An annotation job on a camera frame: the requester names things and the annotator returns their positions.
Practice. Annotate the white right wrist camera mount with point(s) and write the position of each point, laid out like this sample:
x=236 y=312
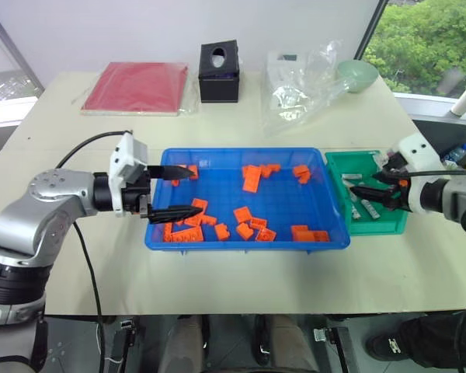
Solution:
x=415 y=149

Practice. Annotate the clear plastic bag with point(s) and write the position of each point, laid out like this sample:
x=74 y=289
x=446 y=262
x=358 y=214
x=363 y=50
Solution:
x=299 y=101

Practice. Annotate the pale green bowl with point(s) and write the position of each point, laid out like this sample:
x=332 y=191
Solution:
x=359 y=75

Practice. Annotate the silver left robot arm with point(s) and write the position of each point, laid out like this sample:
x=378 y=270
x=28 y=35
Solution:
x=42 y=217

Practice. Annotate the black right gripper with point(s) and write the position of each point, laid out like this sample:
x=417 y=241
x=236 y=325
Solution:
x=399 y=194

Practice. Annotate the black tissue box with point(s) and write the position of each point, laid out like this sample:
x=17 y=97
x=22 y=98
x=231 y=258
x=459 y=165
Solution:
x=219 y=83

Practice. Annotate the person's leg in black trousers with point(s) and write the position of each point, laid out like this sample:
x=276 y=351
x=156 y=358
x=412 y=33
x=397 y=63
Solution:
x=435 y=342

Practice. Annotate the red folder in plastic sleeve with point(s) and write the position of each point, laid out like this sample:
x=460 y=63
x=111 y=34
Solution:
x=136 y=87

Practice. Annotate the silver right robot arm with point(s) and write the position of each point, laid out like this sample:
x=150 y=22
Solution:
x=450 y=196

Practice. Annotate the white cylinder with black cap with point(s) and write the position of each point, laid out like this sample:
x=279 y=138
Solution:
x=465 y=101

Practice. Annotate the small silver battery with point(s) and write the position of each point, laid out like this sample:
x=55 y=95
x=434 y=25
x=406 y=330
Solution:
x=371 y=210
x=352 y=176
x=355 y=212

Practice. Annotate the clear water bottle blue cap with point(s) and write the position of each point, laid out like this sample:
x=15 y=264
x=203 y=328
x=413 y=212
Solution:
x=456 y=153

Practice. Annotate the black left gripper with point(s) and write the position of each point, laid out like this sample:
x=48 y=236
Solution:
x=135 y=194

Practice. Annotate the large orange building block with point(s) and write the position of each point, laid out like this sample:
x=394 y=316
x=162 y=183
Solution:
x=251 y=179
x=187 y=234

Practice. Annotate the green plastic bin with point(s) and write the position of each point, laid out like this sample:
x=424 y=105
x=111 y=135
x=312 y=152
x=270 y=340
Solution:
x=376 y=227

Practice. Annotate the blue plastic bin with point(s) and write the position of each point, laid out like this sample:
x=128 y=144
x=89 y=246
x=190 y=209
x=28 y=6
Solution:
x=225 y=202

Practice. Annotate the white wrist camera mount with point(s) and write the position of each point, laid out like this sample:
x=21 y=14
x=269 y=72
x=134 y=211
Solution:
x=127 y=157
x=415 y=149

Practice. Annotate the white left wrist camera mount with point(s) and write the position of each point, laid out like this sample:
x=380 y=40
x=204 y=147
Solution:
x=127 y=157

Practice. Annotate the black shoe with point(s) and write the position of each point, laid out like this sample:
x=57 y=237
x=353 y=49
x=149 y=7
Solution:
x=384 y=346

